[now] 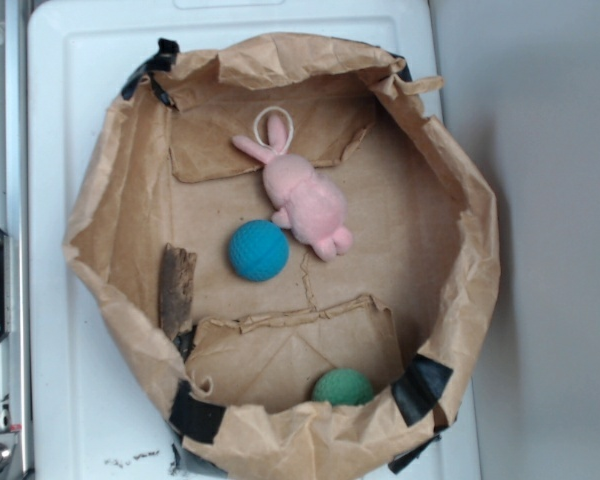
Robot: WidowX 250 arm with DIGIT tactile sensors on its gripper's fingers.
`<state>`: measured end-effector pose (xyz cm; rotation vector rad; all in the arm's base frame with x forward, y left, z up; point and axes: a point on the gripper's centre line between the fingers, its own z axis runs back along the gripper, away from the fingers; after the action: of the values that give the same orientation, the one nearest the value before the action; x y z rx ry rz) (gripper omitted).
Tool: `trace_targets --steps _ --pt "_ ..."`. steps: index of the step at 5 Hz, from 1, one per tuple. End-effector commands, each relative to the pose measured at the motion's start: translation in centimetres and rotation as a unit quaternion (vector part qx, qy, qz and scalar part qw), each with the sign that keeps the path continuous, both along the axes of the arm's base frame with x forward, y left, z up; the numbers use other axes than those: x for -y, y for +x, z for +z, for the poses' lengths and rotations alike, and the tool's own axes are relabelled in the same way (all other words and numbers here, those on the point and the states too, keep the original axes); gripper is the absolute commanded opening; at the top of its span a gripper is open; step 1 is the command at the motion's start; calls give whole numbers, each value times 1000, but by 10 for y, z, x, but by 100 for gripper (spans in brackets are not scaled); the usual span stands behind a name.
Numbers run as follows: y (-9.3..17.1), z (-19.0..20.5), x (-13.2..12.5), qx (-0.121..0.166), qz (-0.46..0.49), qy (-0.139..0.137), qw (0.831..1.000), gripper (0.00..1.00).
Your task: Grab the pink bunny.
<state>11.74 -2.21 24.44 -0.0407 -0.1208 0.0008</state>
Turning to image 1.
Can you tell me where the brown paper bag container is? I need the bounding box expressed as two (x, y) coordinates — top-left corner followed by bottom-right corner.
(63, 33), (500, 479)

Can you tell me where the green textured ball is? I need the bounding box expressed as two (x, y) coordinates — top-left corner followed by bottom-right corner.
(311, 368), (374, 406)

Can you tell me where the aluminium frame rail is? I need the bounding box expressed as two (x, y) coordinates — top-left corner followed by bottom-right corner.
(0, 1), (35, 479)

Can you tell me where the pink plush bunny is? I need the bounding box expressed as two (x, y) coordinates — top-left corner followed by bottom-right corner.
(232, 106), (353, 262)

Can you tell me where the blue textured ball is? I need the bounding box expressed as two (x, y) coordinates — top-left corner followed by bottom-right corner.
(228, 220), (289, 282)

